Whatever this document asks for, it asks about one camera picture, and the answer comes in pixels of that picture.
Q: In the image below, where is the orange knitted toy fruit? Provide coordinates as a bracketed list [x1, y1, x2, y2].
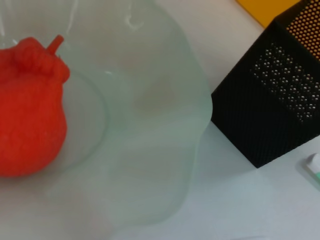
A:
[0, 34, 71, 178]

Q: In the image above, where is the green utility knife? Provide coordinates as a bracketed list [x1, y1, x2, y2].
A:
[298, 152, 320, 187]

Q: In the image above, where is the black mesh pen holder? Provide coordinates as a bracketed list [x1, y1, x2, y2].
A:
[211, 0, 320, 169]

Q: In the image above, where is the pale green glass bowl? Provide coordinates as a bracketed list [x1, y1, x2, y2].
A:
[0, 0, 213, 226]

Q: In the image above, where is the yellow plastic bin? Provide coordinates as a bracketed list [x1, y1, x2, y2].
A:
[234, 0, 305, 28]

